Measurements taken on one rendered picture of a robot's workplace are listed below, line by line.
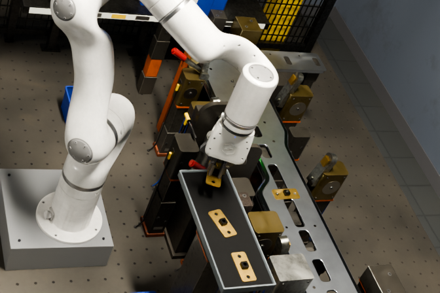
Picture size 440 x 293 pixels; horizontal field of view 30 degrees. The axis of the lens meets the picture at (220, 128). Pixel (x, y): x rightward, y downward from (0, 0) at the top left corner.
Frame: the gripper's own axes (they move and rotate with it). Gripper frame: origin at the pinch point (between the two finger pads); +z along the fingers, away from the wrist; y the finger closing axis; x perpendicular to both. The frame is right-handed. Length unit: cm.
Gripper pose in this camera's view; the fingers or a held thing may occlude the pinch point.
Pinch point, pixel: (217, 167)
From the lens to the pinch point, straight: 204.6
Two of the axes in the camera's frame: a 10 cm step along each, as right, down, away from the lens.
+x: 0.9, -6.4, 7.6
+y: 9.4, 3.0, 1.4
